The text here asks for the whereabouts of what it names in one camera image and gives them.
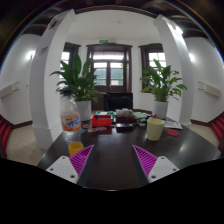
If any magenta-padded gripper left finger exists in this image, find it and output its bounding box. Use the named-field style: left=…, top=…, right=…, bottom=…
left=45, top=144, right=96, bottom=185

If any pale yellow cup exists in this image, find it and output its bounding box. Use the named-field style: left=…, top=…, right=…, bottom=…
left=146, top=117, right=166, bottom=142

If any printed paper sheet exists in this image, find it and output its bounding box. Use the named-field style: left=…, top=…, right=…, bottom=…
left=163, top=119, right=184, bottom=130

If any leafy plant in white pot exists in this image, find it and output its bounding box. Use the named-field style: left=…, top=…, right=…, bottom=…
left=49, top=53, right=108, bottom=123
left=139, top=59, right=188, bottom=120

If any clear bottle with orange drink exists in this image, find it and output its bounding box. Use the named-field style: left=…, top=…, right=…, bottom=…
left=59, top=89, right=85, bottom=157

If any dark wooden double door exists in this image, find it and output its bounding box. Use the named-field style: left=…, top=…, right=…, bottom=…
left=86, top=43, right=133, bottom=94

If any dark wood framed window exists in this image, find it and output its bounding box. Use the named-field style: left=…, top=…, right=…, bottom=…
left=59, top=42, right=82, bottom=81
left=139, top=43, right=167, bottom=91

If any green cloth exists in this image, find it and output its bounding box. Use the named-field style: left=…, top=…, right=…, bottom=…
left=132, top=111, right=148, bottom=120

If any red carpeted staircase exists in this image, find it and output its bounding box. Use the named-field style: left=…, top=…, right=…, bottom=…
left=0, top=114, right=14, bottom=151
left=209, top=113, right=224, bottom=143

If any green and white box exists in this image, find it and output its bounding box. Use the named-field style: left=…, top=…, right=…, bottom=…
left=94, top=110, right=116, bottom=118

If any red plastic box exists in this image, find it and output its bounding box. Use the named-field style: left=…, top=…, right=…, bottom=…
left=90, top=114, right=114, bottom=128

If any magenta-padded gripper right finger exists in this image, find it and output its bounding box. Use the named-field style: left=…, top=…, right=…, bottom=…
left=131, top=144, right=180, bottom=184

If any flat black device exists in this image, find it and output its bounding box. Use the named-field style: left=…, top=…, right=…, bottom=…
left=115, top=122, right=135, bottom=133

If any white wall unit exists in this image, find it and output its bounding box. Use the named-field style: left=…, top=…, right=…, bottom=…
left=197, top=81, right=223, bottom=98
left=0, top=81, right=21, bottom=99

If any black chair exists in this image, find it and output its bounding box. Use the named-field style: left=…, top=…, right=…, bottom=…
left=103, top=92, right=134, bottom=113

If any flat round red coaster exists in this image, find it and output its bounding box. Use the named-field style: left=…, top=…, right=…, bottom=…
left=166, top=128, right=180, bottom=138

